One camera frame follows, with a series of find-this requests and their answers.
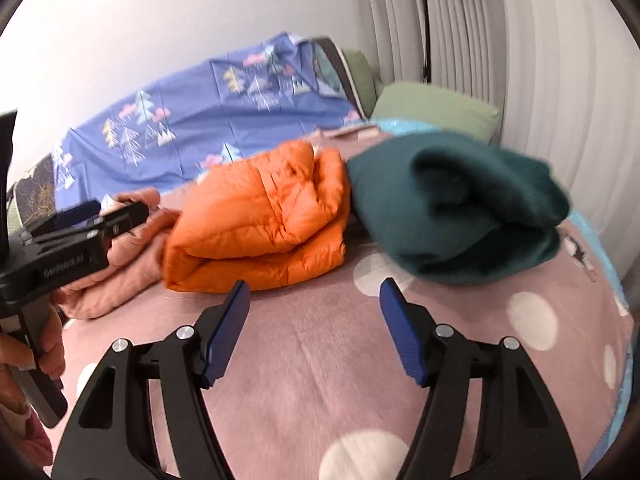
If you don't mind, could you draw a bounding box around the orange puffer jacket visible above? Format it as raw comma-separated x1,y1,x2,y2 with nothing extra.
163,140,350,294

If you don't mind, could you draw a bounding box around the person left hand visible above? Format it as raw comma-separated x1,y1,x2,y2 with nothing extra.
1,288,66,412

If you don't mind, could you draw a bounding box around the dark floral pillow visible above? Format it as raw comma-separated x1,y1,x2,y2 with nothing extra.
8,155,55,234

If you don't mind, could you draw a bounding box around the peach pink puffer jacket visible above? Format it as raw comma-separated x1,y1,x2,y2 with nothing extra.
53,188,179,320

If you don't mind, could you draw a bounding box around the blue tree-print sheet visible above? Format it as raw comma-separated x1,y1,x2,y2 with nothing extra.
52,32,360,209

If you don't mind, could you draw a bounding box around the pink polka-dot bedspread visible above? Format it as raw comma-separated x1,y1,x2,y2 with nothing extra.
46,127,637,480

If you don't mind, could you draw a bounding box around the dark green folded sweater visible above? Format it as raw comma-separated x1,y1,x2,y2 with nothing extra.
347,132,570,285

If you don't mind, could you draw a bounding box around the green pillow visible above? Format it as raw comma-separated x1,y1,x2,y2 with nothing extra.
342,49,501,144

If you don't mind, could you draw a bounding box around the grey pleated curtain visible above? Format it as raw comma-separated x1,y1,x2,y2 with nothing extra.
354,0,639,274

